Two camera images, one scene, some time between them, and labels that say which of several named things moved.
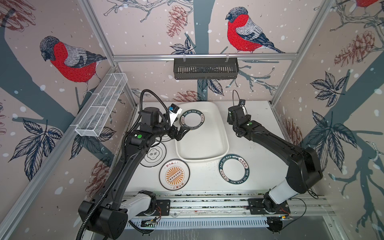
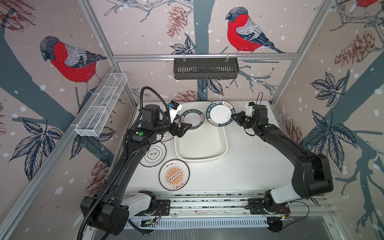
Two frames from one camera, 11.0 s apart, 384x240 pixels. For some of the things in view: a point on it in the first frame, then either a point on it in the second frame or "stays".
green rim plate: (192, 119) stays
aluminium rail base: (236, 205) stays
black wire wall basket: (206, 68) stays
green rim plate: (234, 168) to (219, 113)
